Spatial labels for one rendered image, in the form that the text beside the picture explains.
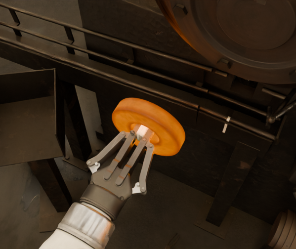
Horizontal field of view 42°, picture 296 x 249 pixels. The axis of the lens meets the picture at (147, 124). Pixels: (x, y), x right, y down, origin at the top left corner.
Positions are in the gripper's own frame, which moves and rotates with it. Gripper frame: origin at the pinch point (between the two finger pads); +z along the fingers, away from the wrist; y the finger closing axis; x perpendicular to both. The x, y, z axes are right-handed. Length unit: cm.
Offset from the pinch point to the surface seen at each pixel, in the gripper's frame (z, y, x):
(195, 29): 9.6, 4.3, 20.2
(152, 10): 27.4, -12.7, 1.5
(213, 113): 16.8, 9.3, -13.7
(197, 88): 22.9, 2.5, -15.3
